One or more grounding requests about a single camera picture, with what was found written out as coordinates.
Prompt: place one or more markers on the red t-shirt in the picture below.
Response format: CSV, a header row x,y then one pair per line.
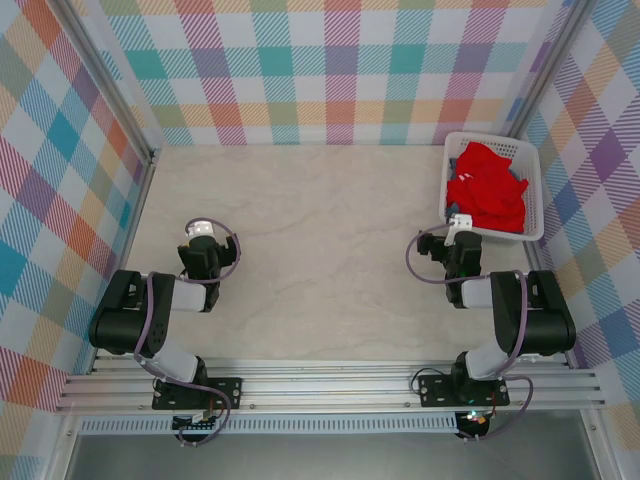
x,y
485,190

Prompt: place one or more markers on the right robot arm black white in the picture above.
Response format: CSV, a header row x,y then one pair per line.
x,y
545,320

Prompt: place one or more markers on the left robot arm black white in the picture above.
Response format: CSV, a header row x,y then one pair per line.
x,y
125,320

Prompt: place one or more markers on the blue t-shirt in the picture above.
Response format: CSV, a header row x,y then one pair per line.
x,y
451,206

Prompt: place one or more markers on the white plastic laundry basket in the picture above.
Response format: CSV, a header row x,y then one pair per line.
x,y
532,200

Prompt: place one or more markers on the small black controller board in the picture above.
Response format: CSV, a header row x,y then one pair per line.
x,y
192,425
475,425

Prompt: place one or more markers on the grey metal sheet panel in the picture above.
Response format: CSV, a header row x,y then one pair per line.
x,y
325,457

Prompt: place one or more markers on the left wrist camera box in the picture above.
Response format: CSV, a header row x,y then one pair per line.
x,y
201,228

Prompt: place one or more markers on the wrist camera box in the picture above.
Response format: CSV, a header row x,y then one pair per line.
x,y
461,221
201,228

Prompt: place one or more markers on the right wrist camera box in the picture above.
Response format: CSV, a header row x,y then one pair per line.
x,y
461,221

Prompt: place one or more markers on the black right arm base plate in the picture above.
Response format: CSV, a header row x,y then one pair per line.
x,y
432,390

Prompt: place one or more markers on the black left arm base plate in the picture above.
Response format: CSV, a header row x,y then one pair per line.
x,y
227,390

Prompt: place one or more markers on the aluminium mounting rail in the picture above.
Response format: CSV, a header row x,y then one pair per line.
x,y
325,385

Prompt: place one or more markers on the aluminium frame post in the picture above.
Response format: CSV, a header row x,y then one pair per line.
x,y
550,65
100,75

